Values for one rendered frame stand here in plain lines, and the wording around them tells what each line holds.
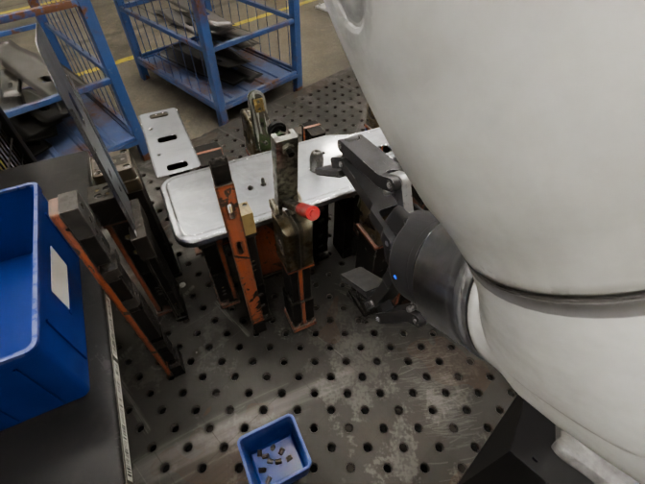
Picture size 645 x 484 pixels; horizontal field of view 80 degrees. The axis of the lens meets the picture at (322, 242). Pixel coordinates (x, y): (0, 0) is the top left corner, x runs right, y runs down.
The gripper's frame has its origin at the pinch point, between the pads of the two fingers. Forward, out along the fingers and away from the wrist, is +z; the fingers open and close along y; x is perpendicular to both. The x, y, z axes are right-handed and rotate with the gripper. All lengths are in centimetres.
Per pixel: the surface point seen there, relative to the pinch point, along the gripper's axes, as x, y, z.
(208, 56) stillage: -25, 65, 223
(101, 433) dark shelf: 34.4, -16.6, 5.7
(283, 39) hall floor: -125, 97, 367
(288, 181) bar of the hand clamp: -0.1, 4.1, 20.0
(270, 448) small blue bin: 17, -45, 22
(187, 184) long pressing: 14.8, 6.1, 45.9
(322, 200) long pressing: -9.2, -3.0, 31.5
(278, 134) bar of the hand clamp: 0.5, 11.7, 16.2
